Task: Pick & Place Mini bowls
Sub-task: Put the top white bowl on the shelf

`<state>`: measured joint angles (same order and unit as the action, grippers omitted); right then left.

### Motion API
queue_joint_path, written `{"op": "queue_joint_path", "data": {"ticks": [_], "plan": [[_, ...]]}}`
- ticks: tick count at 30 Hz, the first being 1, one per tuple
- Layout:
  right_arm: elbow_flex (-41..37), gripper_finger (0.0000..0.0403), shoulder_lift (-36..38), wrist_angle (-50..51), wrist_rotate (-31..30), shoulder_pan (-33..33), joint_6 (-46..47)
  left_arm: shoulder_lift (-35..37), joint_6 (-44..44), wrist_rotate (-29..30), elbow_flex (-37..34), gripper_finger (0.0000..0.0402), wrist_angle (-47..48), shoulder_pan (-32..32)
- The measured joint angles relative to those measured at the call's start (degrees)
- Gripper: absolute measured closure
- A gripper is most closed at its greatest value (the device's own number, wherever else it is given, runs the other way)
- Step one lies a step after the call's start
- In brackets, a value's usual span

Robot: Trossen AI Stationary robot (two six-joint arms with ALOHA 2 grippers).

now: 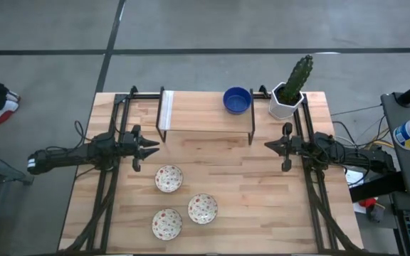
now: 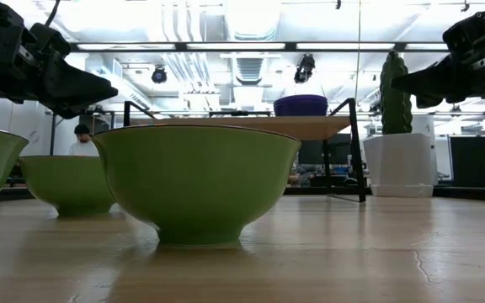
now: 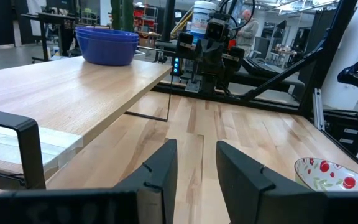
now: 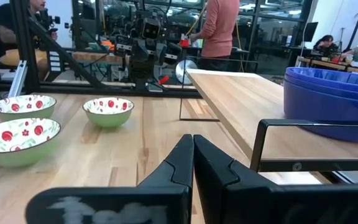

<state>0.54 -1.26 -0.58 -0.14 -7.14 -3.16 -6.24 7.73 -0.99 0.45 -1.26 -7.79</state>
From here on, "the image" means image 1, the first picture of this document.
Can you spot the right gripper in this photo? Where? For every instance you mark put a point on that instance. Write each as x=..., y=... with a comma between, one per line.
x=287, y=145

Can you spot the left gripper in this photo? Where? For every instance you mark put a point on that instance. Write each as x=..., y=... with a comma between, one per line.
x=136, y=142

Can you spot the green bowl with floral inside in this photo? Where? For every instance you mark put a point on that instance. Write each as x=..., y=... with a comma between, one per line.
x=202, y=208
x=167, y=224
x=168, y=178

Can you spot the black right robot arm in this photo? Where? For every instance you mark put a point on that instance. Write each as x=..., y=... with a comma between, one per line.
x=354, y=156

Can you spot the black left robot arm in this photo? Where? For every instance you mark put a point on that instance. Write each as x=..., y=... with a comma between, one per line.
x=66, y=156

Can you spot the white plant pot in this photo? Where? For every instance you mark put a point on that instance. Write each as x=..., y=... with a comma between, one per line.
x=279, y=110

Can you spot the wooden shelf with black legs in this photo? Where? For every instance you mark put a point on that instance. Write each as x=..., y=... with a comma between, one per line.
x=198, y=112

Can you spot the green cactus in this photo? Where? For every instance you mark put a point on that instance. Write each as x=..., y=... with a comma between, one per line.
x=297, y=80

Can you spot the white paper sheet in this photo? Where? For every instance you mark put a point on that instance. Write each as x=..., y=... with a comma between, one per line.
x=352, y=178

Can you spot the black flat bar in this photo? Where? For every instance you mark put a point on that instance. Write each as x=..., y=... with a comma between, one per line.
x=376, y=187

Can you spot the small red object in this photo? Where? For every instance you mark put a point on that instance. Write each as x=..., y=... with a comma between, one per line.
x=368, y=202

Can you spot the small grey object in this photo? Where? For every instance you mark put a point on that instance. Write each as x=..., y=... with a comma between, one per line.
x=376, y=213

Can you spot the grey metal stand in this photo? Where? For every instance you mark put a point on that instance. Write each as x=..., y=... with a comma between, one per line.
x=9, y=174

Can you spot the person's shoe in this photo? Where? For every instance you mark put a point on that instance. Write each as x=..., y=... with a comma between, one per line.
x=14, y=96
x=2, y=113

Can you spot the black aluminium extrusion frame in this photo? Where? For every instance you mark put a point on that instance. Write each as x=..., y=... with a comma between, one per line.
x=146, y=95

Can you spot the black frame clamp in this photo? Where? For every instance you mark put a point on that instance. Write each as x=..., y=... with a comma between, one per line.
x=133, y=89
x=263, y=89

